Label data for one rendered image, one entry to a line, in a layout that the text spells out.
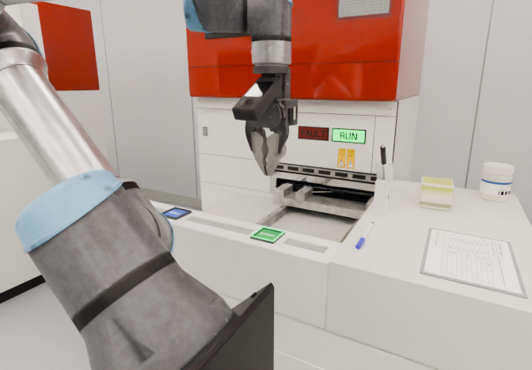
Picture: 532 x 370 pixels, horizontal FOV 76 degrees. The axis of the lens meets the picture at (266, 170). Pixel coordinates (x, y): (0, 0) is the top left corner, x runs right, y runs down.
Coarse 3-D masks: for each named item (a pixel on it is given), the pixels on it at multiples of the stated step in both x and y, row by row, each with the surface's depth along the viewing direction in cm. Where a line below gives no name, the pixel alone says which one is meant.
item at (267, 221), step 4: (280, 208) 120; (284, 208) 121; (288, 208) 124; (292, 208) 127; (272, 212) 116; (276, 212) 116; (280, 212) 118; (284, 212) 121; (268, 216) 113; (272, 216) 113; (276, 216) 116; (280, 216) 119; (260, 220) 110; (264, 220) 110; (268, 220) 111; (272, 220) 114; (276, 220) 116; (260, 224) 107; (264, 224) 109; (268, 224) 111
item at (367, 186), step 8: (272, 176) 135; (280, 176) 133; (288, 176) 132; (296, 176) 130; (304, 176) 128; (312, 176) 127; (320, 176) 127; (272, 184) 136; (328, 184) 125; (336, 184) 123; (344, 184) 122; (352, 184) 120; (360, 184) 119; (368, 184) 117; (272, 192) 137; (352, 200) 121; (360, 200) 121
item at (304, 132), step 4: (300, 128) 126; (304, 128) 125; (308, 128) 125; (312, 128) 124; (316, 128) 123; (320, 128) 122; (324, 128) 122; (300, 132) 126; (304, 132) 126; (308, 132) 125; (312, 132) 124; (316, 132) 123; (320, 132) 123; (324, 132) 122; (300, 136) 127; (304, 136) 126; (308, 136) 125; (312, 136) 125; (316, 136) 124; (320, 136) 123; (324, 136) 122
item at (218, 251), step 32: (192, 224) 79; (224, 224) 80; (256, 224) 79; (192, 256) 78; (224, 256) 74; (256, 256) 69; (288, 256) 66; (320, 256) 64; (224, 288) 76; (256, 288) 71; (288, 288) 67; (320, 288) 64; (320, 320) 65
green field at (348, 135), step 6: (336, 132) 120; (342, 132) 119; (348, 132) 118; (354, 132) 117; (360, 132) 116; (336, 138) 120; (342, 138) 119; (348, 138) 118; (354, 138) 117; (360, 138) 116
